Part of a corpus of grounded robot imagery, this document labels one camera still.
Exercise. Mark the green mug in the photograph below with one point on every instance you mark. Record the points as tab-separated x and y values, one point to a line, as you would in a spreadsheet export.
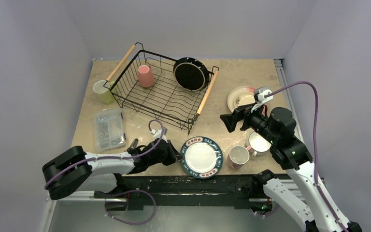
102	91

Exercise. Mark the clear plastic screw box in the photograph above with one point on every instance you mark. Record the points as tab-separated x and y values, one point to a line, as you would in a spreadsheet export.
108	129

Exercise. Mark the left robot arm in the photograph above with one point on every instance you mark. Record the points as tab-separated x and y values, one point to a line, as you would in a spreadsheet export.
76	170

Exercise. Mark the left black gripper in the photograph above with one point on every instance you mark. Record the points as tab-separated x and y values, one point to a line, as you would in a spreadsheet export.
174	155

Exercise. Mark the black wire dish rack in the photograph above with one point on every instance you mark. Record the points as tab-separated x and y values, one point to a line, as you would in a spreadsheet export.
165	100

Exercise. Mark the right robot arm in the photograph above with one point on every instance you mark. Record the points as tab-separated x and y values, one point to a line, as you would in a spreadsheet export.
317	212

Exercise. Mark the light pink mug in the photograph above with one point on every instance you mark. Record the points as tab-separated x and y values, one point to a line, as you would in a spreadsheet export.
238	156

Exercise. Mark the white enamel mug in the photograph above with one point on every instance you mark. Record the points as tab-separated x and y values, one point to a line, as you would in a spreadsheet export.
257	145

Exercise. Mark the red rimmed plate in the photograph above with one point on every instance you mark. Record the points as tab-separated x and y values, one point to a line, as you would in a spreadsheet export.
191	74

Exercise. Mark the black base frame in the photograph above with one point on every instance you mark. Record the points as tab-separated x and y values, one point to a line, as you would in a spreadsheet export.
238	191

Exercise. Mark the black pliers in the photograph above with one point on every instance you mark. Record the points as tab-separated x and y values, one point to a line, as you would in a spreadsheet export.
133	145

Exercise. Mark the cream floral small plate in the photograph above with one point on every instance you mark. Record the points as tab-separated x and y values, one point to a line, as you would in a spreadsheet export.
242	99

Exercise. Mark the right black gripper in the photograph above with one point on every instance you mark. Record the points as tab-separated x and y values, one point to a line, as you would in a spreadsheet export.
245	116

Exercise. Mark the pink rimmed large plate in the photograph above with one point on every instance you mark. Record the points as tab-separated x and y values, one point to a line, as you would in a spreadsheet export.
237	90

